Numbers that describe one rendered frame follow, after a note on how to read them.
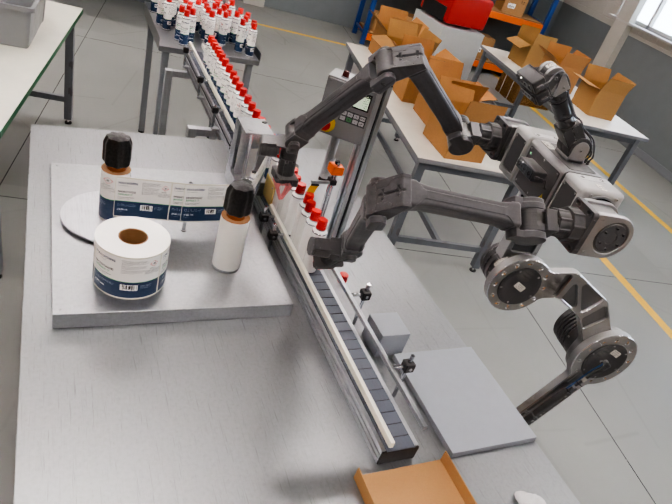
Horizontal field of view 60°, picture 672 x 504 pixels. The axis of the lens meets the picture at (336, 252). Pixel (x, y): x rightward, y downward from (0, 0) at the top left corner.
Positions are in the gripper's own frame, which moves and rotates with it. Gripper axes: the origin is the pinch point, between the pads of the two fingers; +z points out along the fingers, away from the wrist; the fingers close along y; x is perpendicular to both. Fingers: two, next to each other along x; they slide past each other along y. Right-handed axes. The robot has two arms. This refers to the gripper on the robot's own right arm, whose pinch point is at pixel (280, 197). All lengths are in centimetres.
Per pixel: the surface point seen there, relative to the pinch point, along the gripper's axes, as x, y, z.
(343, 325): 11.9, 42.7, 20.2
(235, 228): -19.0, 18.1, 0.8
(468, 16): 349, -441, 7
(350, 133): 19.0, 1.0, -24.7
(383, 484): 5, 93, 26
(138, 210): -44.5, -5.4, 9.2
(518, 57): 377, -365, 27
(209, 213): -21.9, -5.2, 9.9
